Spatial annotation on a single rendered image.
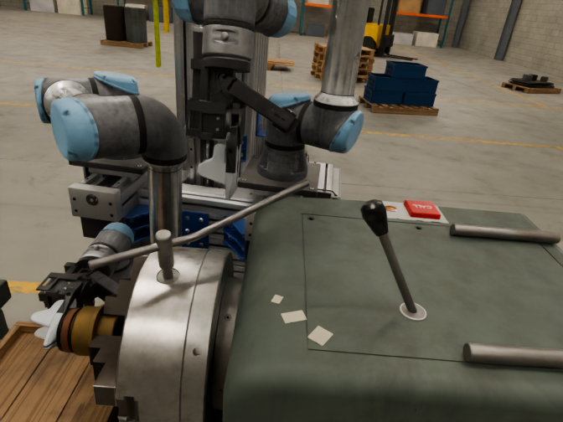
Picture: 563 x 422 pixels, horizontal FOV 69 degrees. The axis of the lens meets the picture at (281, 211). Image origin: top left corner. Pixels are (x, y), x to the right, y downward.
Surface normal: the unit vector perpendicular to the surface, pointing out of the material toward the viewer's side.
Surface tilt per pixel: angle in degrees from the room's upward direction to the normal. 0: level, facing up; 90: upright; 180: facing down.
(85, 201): 90
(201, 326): 39
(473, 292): 0
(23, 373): 0
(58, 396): 0
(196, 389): 71
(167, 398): 75
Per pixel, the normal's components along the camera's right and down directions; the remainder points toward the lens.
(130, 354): 0.03, -0.13
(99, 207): -0.13, 0.45
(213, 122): 0.00, 0.23
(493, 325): 0.08, -0.88
